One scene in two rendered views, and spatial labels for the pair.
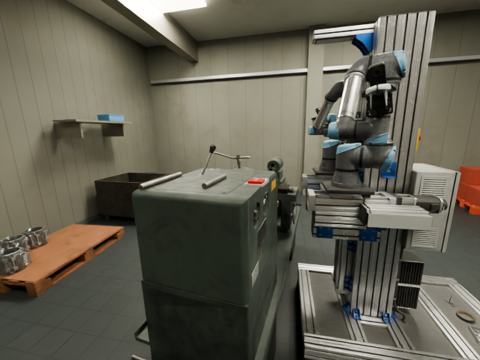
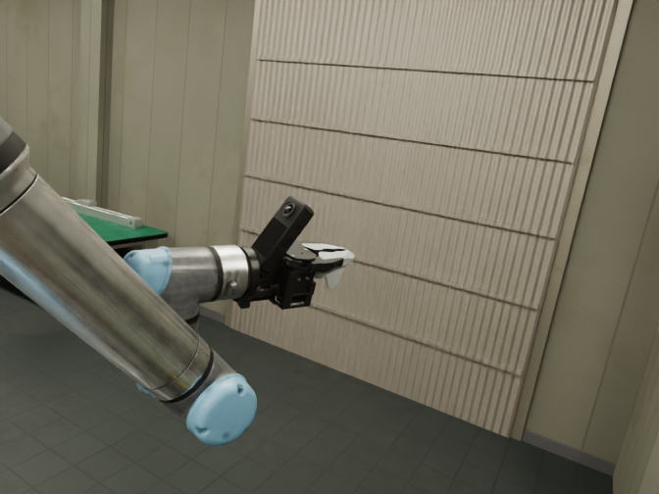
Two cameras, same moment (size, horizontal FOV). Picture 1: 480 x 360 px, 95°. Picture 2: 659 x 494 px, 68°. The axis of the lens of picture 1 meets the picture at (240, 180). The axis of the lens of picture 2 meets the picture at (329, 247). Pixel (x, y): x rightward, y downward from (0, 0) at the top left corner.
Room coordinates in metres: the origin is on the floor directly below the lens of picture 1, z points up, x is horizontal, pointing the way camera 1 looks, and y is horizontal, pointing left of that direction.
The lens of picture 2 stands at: (1.41, -0.20, 1.76)
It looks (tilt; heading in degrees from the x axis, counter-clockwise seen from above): 13 degrees down; 196
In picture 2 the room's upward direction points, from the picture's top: 8 degrees clockwise
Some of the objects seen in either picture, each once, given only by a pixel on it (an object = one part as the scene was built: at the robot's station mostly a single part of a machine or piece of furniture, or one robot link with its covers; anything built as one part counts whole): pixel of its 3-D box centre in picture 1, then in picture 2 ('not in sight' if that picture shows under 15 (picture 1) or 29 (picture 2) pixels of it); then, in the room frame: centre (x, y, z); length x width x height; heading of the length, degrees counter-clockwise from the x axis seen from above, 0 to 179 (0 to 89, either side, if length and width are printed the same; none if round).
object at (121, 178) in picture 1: (136, 196); not in sight; (3.86, 1.89, 0.36); 1.02 x 0.84 x 0.72; 78
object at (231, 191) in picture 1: (218, 216); not in sight; (1.02, 0.11, 1.06); 0.59 x 0.48 x 0.39; 160
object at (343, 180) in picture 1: (346, 176); not in sight; (1.18, -0.59, 1.21); 0.15 x 0.15 x 0.10
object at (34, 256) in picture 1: (57, 243); not in sight; (2.46, 2.24, 0.18); 1.28 x 0.92 x 0.36; 168
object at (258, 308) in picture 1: (223, 322); not in sight; (1.02, 0.11, 0.43); 0.60 x 0.48 x 0.86; 160
